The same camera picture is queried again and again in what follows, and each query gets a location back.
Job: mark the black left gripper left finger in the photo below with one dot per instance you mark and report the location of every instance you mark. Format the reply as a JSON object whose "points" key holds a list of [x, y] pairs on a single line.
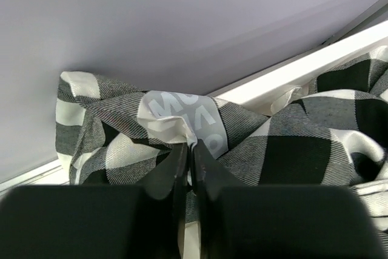
{"points": [[141, 220]]}

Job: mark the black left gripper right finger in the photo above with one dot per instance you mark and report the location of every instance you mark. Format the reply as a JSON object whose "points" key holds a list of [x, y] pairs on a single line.
{"points": [[241, 221]]}

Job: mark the black white checkered shirt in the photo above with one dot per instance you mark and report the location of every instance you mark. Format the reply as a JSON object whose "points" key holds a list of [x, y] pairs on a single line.
{"points": [[109, 132]]}

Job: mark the white plastic basket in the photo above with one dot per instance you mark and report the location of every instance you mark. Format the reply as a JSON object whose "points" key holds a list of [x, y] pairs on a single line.
{"points": [[258, 91]]}

